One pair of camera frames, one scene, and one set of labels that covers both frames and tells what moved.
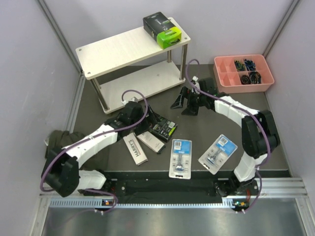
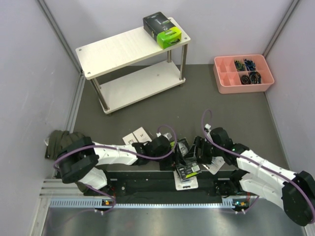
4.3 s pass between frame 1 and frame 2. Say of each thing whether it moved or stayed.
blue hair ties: stayed
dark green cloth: stayed
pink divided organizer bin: stayed
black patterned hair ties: stayed
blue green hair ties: stayed
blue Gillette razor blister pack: moved
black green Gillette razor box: stayed
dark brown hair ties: stayed
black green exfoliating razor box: moved
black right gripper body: moved
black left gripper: moved
